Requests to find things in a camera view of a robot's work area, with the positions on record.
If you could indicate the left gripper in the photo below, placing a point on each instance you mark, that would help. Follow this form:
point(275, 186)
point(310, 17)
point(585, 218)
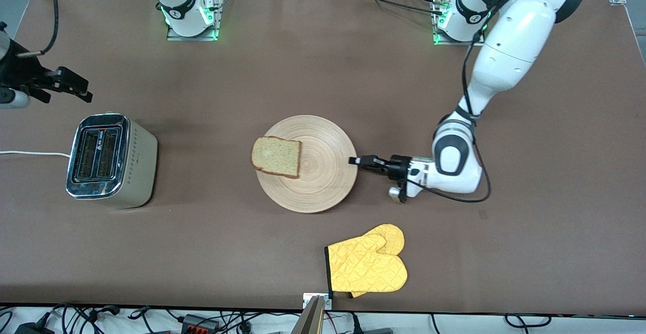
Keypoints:
point(399, 167)

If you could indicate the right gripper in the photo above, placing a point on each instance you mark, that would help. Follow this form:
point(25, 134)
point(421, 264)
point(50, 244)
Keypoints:
point(21, 73)

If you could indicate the round wooden plate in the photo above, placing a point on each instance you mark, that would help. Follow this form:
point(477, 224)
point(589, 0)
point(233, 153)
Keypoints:
point(323, 172)

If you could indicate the slice of brown bread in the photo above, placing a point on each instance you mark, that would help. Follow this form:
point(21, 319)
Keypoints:
point(276, 156)

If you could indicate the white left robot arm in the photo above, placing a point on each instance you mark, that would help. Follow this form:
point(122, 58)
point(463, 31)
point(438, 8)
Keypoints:
point(515, 36)

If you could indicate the silver two-slot toaster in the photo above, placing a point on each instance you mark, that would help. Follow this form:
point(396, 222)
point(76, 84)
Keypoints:
point(141, 172)

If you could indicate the yellow quilted oven mitt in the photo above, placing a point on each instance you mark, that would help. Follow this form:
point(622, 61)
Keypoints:
point(366, 268)

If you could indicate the black orange connector block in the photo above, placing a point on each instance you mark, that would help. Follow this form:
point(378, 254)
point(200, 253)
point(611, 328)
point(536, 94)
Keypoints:
point(199, 323)

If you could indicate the black power adapter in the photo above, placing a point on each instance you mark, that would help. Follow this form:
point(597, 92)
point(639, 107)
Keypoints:
point(33, 330)

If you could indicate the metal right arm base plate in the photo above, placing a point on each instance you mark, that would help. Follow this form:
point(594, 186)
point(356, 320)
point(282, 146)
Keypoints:
point(176, 37)

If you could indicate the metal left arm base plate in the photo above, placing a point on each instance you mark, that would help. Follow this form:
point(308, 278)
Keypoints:
point(449, 42)

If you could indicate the small metal table edge bracket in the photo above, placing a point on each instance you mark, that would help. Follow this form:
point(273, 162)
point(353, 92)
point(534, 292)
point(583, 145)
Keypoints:
point(308, 299)

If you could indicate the beige upright post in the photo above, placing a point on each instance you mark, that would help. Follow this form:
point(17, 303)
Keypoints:
point(309, 321)

